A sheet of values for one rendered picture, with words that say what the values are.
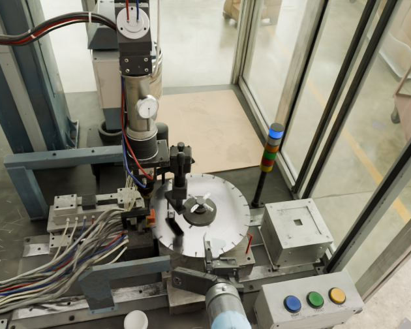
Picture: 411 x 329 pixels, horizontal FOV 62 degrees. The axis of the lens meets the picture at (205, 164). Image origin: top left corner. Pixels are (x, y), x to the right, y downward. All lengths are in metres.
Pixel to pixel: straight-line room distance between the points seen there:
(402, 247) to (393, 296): 1.37
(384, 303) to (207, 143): 1.36
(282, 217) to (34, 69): 0.99
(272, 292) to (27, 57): 1.08
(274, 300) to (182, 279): 0.32
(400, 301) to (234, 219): 1.45
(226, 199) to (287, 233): 0.23
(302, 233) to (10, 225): 1.04
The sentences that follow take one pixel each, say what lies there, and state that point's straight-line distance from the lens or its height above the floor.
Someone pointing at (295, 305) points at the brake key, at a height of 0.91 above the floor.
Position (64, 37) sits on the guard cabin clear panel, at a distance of 1.92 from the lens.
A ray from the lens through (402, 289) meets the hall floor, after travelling 2.42.
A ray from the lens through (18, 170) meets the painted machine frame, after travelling 1.24.
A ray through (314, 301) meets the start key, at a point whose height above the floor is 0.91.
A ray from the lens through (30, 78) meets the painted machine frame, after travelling 1.37.
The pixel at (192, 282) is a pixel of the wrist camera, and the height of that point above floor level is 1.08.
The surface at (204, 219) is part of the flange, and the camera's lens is 1.09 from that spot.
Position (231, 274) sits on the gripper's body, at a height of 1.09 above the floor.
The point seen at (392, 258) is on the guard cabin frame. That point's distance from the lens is 1.05.
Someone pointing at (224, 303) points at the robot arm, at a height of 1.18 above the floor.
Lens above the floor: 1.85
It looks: 46 degrees down
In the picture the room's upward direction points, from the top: 6 degrees clockwise
